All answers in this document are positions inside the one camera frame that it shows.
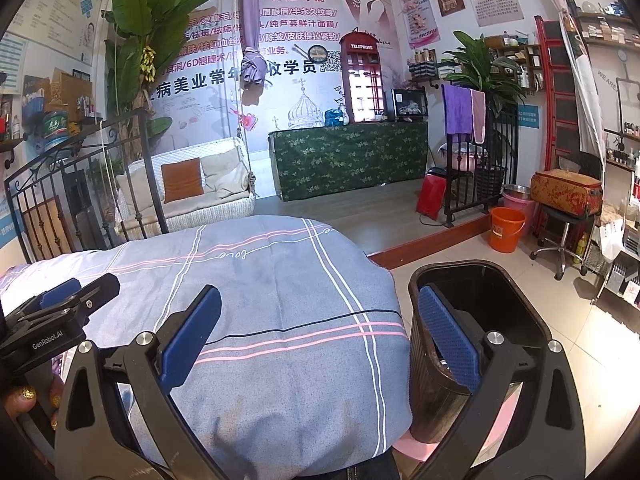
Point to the cream cushion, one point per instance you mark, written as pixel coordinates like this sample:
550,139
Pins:
225,172

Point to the black display box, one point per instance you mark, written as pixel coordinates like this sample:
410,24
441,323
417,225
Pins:
410,104

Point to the orange cushion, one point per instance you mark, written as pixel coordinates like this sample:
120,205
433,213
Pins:
182,180

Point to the person's left hand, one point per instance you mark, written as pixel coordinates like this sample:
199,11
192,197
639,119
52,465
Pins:
25,400

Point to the wall shelf with bottles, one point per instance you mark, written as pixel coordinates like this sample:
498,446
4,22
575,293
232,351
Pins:
430,67

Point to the white wicker swing sofa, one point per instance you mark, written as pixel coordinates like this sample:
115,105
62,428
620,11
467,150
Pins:
210,215

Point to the pink basin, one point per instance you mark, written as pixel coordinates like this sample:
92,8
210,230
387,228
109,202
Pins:
522,202

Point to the red bag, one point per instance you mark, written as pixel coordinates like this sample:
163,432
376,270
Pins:
431,197

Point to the white hanging banner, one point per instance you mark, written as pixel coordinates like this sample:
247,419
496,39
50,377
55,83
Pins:
582,85

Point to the grey beige cushion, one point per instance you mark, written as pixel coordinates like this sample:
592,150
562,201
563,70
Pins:
137,190

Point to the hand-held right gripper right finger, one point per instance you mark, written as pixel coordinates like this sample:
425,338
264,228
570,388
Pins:
447,340

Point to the blue white notice board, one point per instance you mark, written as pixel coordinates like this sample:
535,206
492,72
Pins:
60,0

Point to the purple folded umbrella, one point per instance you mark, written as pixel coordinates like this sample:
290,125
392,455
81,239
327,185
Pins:
250,10

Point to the metal swivel stool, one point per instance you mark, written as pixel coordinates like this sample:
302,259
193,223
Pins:
565,240

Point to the orange bucket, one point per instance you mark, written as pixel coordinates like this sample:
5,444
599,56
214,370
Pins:
507,232

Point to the pink plastic object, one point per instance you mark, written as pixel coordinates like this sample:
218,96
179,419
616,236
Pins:
410,445

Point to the pink towel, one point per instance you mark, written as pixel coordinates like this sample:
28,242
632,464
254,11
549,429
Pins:
478,117

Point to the black iron bed frame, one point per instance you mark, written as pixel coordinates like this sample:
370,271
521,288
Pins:
155,175

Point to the brown cardboard box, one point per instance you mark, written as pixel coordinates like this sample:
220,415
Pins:
72,92

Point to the patterned brown case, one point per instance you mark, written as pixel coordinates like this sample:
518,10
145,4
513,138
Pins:
565,194

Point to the green floral counter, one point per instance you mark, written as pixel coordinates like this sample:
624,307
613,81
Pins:
350,160

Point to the red ladder shelf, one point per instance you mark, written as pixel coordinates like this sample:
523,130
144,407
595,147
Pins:
542,110

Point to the wall shelf with products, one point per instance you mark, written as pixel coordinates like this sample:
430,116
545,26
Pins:
605,27

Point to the banana plant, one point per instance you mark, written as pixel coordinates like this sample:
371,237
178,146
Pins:
150,5

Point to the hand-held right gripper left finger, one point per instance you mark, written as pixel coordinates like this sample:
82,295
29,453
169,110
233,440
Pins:
192,340

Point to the green white bucket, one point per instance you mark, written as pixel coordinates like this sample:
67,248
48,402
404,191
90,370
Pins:
56,127

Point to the purple towel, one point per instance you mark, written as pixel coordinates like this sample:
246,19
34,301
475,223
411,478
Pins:
457,110

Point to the black iron railing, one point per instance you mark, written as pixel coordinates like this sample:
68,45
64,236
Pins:
500,160

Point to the red telephone booth cabinet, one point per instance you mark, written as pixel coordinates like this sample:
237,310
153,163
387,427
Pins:
345,85

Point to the black plastic wastebasket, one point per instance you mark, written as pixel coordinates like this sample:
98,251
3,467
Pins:
500,300

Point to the yellow banana bunch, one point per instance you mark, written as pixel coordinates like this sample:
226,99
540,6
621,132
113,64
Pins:
148,64

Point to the potted green plant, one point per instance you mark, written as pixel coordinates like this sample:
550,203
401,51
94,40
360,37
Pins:
480,62

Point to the large wall poster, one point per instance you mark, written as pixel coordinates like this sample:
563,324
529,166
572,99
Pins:
310,15

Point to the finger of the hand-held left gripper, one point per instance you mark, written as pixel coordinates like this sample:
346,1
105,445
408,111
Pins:
102,290
60,291

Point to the pink woman wall poster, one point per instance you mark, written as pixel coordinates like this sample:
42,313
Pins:
417,5

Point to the blue bag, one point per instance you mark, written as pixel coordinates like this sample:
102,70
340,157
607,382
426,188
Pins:
336,117

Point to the white paper bag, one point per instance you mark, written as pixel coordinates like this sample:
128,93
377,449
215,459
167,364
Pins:
611,240

